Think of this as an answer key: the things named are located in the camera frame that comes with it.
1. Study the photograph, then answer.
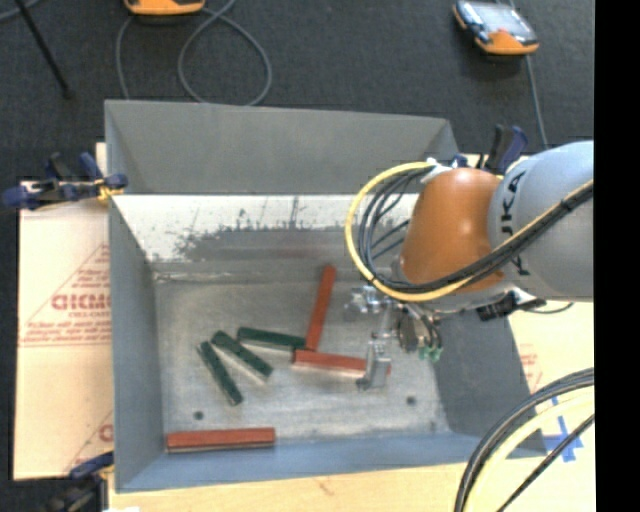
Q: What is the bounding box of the grey metal bin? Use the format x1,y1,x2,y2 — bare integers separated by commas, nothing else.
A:
103,98,547,494

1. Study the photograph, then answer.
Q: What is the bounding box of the red-brown block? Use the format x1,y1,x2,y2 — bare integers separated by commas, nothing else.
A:
290,348,392,379
304,264,338,352
164,426,278,455

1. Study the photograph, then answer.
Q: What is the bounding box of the brown cardboard board, red print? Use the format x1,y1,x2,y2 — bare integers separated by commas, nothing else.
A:
12,142,595,482

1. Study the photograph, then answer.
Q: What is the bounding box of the dark green flat block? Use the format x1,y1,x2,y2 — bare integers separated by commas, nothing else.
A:
196,340,245,407
235,325,308,352
210,329,276,384

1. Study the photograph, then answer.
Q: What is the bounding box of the black cylinder on white bracket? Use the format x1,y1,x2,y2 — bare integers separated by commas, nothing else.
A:
475,289,547,322

